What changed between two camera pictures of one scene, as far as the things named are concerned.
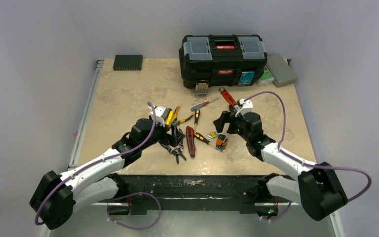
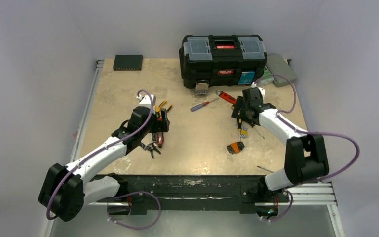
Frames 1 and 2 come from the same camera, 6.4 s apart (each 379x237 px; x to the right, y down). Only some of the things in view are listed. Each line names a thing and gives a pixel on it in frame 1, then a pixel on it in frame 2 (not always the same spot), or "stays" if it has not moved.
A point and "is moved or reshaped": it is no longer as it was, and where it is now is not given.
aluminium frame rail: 85,114 stays
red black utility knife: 190,137 is moved or reshaped
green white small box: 265,79 stays
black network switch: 128,62 stays
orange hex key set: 220,145 to 235,147
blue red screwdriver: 197,106 stays
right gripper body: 230,119 to 240,113
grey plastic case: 282,74 stays
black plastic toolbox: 222,60 stays
